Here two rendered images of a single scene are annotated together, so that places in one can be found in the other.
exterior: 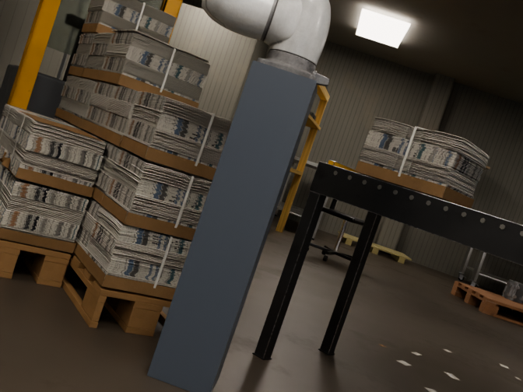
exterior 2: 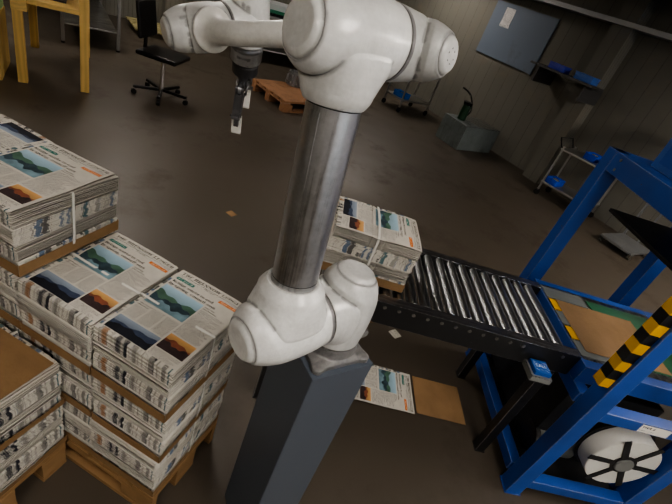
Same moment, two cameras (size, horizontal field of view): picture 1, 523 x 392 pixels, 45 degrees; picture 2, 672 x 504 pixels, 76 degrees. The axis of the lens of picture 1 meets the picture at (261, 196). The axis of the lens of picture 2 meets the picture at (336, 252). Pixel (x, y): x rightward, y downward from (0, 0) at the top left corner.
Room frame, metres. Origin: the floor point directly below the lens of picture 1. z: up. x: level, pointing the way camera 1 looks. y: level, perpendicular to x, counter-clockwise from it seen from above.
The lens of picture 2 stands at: (1.43, 0.73, 1.85)
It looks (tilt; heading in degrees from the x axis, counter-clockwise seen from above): 32 degrees down; 314
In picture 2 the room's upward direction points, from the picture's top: 21 degrees clockwise
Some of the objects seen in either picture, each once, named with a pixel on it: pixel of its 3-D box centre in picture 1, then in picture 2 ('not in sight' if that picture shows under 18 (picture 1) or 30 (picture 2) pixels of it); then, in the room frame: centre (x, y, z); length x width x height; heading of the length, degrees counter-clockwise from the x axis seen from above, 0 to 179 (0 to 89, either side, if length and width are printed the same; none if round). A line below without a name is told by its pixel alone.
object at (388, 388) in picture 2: not in sight; (382, 385); (2.26, -0.89, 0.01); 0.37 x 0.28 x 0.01; 53
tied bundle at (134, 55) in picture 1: (153, 72); (37, 205); (2.85, 0.63, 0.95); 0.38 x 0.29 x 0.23; 123
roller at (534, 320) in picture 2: not in sight; (529, 312); (1.97, -1.28, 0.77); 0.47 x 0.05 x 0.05; 143
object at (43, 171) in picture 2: (159, 46); (31, 172); (2.85, 0.64, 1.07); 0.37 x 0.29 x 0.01; 123
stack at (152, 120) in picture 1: (126, 191); (74, 337); (2.74, 0.56, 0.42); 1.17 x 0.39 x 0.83; 32
